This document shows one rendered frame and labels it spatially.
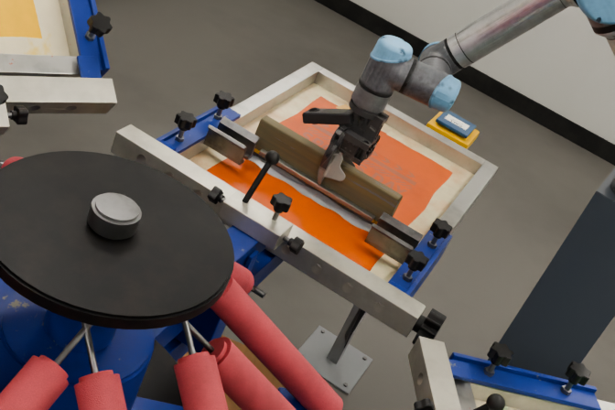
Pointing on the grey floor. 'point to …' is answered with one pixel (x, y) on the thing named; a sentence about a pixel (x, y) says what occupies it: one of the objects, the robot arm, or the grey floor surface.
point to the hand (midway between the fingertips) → (322, 174)
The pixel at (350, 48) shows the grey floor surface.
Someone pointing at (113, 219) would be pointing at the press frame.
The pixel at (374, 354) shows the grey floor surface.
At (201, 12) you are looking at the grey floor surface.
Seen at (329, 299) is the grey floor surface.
